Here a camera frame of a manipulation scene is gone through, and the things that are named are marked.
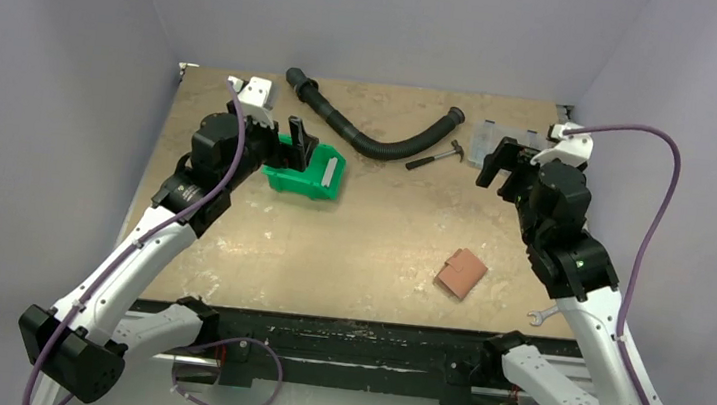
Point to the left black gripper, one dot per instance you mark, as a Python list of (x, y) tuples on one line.
[(283, 155)]

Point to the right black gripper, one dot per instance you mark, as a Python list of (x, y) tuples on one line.
[(505, 167)]

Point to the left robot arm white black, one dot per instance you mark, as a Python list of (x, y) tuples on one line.
[(79, 342)]

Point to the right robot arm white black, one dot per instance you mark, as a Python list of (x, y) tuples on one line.
[(552, 199)]

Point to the white card in bin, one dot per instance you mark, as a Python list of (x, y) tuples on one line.
[(330, 170)]

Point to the green plastic bin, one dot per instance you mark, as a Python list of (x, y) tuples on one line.
[(308, 183)]

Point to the silver wrench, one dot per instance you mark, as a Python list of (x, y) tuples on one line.
[(538, 317)]

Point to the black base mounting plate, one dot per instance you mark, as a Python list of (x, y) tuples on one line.
[(450, 366)]

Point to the small black-handled hammer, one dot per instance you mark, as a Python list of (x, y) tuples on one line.
[(457, 150)]

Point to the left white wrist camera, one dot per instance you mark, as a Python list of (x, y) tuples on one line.
[(256, 94)]

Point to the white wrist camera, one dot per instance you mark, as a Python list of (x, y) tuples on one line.
[(256, 94), (571, 147)]

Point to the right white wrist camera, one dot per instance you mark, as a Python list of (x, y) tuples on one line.
[(571, 147)]

